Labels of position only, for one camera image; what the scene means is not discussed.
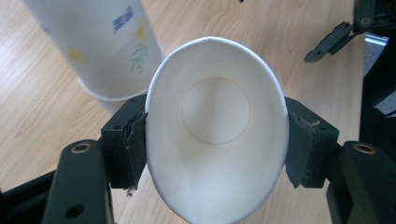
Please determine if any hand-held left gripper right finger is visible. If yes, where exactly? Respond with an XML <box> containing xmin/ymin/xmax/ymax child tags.
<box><xmin>284</xmin><ymin>96</ymin><xmax>340</xmax><ymax>189</ymax></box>

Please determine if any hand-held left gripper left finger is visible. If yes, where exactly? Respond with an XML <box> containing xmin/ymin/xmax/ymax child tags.
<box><xmin>100</xmin><ymin>94</ymin><xmax>149</xmax><ymax>198</ymax></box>

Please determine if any plain white paper cup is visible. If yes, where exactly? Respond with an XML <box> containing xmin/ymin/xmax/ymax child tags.
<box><xmin>144</xmin><ymin>35</ymin><xmax>290</xmax><ymax>224</ymax></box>

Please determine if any dark object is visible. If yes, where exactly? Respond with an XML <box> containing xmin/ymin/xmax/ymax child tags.
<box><xmin>359</xmin><ymin>31</ymin><xmax>396</xmax><ymax>161</ymax></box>

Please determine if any floral print paper cup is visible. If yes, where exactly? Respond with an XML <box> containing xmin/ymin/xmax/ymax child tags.
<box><xmin>21</xmin><ymin>0</ymin><xmax>166</xmax><ymax>115</ymax></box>

